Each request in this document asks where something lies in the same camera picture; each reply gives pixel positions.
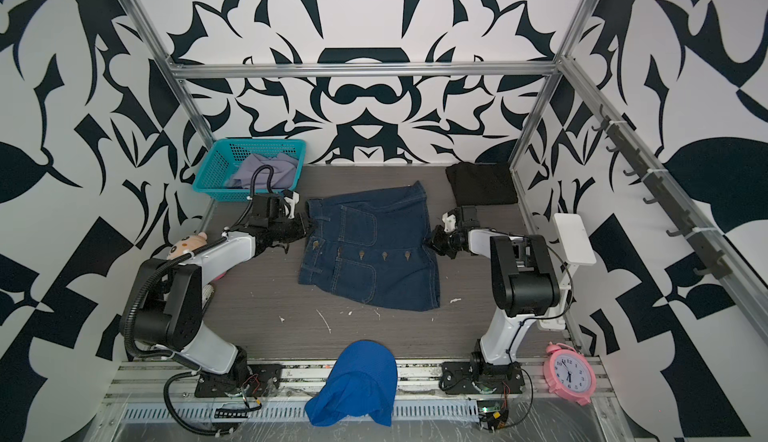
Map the black skirt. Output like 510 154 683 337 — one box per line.
445 162 518 206

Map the dark blue denim skirt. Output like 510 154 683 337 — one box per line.
298 181 440 312

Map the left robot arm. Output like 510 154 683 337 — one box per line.
120 190 311 387

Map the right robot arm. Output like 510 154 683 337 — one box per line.
425 206 571 366

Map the lavender grey skirt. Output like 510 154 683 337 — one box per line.
226 153 299 191

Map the teal plastic basket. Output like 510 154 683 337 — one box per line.
193 138 307 202

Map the pink plush toy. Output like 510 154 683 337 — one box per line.
166 232 210 260

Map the white shelf stand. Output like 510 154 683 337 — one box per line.
537 213 597 332

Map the blue cloth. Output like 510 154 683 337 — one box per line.
305 340 399 427

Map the small green circuit board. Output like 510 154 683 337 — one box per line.
478 401 509 432

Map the pink alarm clock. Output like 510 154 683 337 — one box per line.
543 343 597 406

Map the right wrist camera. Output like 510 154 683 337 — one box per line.
442 212 457 233

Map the black corrugated cable conduit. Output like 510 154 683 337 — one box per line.
122 164 277 437

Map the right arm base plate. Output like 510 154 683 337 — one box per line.
438 361 526 395

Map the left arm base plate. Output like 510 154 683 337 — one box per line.
194 363 284 398

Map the aluminium frame crossbar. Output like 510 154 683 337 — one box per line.
170 61 556 80

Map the grey wall hook rack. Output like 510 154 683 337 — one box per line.
593 106 733 280

